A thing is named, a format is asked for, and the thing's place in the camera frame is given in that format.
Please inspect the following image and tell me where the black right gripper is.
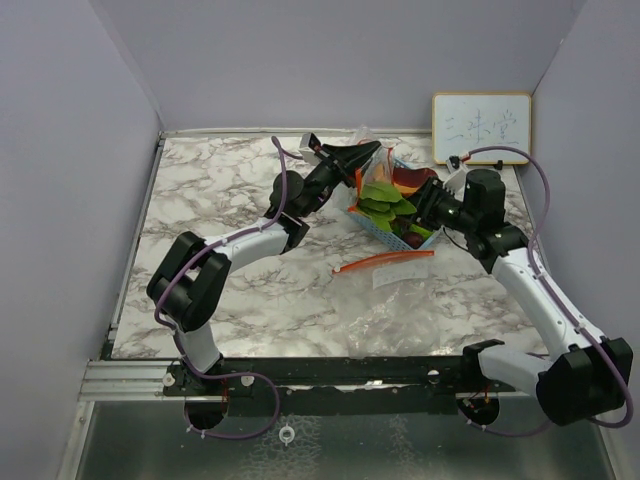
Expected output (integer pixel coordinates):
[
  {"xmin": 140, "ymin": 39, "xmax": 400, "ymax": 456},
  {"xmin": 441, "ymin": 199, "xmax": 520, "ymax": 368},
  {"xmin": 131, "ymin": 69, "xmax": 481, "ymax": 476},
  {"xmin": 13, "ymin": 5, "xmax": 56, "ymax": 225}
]
[{"xmin": 388, "ymin": 176, "xmax": 478, "ymax": 235}]

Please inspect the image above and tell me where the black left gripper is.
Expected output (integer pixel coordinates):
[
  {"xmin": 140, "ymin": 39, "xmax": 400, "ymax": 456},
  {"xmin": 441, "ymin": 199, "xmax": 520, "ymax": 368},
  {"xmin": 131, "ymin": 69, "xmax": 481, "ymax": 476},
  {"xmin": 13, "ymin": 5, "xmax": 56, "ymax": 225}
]
[{"xmin": 298, "ymin": 140, "xmax": 381, "ymax": 219}]

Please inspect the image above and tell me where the clear zip bag orange zipper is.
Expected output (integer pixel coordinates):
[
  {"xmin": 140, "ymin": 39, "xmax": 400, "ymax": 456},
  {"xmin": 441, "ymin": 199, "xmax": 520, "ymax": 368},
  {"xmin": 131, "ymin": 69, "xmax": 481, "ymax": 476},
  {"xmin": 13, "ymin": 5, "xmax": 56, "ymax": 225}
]
[{"xmin": 347, "ymin": 126, "xmax": 396, "ymax": 215}]

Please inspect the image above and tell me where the green leafy vegetable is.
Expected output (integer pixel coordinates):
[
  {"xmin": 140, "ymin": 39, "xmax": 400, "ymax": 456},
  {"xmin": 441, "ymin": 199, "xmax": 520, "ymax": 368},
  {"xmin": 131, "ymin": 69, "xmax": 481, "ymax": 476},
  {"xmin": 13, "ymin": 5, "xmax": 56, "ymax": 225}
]
[{"xmin": 354, "ymin": 182, "xmax": 417, "ymax": 232}]

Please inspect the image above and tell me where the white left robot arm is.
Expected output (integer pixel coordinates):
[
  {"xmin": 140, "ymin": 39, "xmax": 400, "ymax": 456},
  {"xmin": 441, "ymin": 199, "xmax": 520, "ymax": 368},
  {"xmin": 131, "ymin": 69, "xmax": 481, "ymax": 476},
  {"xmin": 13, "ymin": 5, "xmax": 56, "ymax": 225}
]
[{"xmin": 146, "ymin": 134, "xmax": 381, "ymax": 395}]

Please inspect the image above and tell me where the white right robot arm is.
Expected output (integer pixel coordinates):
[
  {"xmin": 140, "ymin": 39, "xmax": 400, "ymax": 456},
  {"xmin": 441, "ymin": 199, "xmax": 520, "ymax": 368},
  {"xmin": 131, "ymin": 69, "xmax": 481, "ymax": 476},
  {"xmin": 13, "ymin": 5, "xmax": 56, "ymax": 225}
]
[{"xmin": 411, "ymin": 169, "xmax": 633, "ymax": 426}]

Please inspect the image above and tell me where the red and orange meat slab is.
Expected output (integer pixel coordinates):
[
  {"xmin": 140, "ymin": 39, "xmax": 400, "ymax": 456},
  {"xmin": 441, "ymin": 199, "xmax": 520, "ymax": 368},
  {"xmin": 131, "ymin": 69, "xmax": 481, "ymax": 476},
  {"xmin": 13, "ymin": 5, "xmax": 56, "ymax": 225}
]
[{"xmin": 392, "ymin": 167, "xmax": 438, "ymax": 197}]

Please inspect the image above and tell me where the light blue perforated plastic basket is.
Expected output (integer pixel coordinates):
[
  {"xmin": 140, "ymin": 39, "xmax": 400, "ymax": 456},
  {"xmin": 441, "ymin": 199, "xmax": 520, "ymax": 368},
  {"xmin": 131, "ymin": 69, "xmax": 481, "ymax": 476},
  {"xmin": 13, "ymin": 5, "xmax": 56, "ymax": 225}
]
[{"xmin": 341, "ymin": 149, "xmax": 442, "ymax": 251}]

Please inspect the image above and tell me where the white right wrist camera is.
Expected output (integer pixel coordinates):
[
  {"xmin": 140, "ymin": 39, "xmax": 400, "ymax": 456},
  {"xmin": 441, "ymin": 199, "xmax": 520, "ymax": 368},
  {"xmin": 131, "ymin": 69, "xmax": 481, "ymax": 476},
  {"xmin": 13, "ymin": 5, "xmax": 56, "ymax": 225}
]
[{"xmin": 444, "ymin": 156, "xmax": 469, "ymax": 194}]

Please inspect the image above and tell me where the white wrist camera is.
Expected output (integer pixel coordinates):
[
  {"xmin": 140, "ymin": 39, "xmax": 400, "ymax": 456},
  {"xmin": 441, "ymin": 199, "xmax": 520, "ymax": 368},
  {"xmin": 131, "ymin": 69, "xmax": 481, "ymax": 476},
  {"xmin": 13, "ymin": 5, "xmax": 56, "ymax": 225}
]
[
  {"xmin": 444, "ymin": 156, "xmax": 469, "ymax": 194},
  {"xmin": 298, "ymin": 132, "xmax": 321, "ymax": 166}
]

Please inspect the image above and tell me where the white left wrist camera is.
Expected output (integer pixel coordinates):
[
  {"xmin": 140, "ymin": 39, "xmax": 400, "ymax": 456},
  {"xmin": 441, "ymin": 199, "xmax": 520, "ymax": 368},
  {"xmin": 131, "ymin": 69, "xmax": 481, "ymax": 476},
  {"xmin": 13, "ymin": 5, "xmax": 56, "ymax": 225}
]
[{"xmin": 298, "ymin": 132, "xmax": 321, "ymax": 166}]

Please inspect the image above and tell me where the small whiteboard wooden frame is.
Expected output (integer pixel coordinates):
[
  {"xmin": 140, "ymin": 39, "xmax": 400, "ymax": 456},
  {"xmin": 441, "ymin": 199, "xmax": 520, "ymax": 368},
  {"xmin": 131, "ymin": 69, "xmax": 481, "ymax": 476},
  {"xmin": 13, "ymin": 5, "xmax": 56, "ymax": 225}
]
[{"xmin": 432, "ymin": 92, "xmax": 532, "ymax": 165}]

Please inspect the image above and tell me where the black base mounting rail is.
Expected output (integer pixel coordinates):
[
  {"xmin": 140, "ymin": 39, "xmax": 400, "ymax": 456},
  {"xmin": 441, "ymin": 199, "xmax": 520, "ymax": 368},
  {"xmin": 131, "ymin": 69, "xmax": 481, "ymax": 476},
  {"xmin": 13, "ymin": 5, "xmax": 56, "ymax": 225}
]
[{"xmin": 162, "ymin": 356, "xmax": 513, "ymax": 418}]

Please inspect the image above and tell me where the aluminium extrusion frame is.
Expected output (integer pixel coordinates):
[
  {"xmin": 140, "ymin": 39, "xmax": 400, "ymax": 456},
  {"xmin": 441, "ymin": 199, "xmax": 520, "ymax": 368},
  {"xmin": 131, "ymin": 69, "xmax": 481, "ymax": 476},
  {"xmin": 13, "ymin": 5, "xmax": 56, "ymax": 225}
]
[{"xmin": 81, "ymin": 356, "xmax": 534, "ymax": 401}]

